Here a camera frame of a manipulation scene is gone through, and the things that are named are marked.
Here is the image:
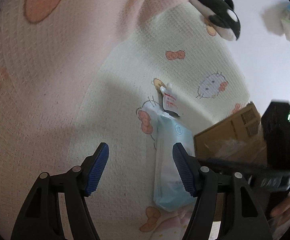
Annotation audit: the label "light blue tissue pack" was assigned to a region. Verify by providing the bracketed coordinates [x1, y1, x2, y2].
[142, 101, 195, 212]

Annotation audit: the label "white red spout pouch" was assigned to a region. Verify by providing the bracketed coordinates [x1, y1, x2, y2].
[160, 83, 181, 117]

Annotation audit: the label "person's right hand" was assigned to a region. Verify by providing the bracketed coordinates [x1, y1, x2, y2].
[271, 195, 290, 226]

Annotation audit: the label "brown cardboard box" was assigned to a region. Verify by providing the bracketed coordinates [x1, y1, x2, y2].
[193, 101, 268, 222]

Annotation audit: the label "pink cream cartoon blanket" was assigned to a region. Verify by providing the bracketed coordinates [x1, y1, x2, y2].
[0, 0, 249, 239]

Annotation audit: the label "black white orca plush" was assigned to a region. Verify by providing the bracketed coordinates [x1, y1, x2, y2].
[189, 0, 241, 41]

